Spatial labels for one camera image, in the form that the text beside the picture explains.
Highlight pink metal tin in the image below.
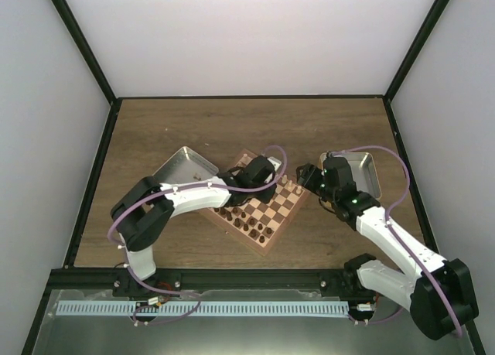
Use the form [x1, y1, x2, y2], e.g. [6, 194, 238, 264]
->
[153, 146, 219, 184]

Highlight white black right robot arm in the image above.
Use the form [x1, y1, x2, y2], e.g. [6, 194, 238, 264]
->
[296, 155, 479, 340]

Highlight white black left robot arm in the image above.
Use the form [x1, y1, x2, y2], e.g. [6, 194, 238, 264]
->
[108, 155, 287, 296]

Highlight wooden chess board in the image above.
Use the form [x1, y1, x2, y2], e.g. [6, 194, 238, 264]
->
[200, 148, 312, 258]

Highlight yellow bear tin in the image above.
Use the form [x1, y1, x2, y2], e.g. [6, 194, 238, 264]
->
[316, 152, 381, 200]

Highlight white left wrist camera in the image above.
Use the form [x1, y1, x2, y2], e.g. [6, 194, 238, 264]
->
[267, 156, 283, 171]

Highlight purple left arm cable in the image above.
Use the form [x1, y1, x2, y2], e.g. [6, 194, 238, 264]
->
[107, 145, 289, 327]

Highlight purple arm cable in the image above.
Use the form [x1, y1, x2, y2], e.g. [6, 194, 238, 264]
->
[328, 145, 464, 339]
[107, 145, 289, 327]

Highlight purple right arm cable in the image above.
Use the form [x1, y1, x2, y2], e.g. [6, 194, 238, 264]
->
[328, 145, 464, 339]

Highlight black aluminium frame rail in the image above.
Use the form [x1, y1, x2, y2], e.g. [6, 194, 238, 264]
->
[47, 267, 357, 296]

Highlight light blue slotted cable duct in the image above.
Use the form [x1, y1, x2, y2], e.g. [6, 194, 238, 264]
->
[56, 300, 349, 318]

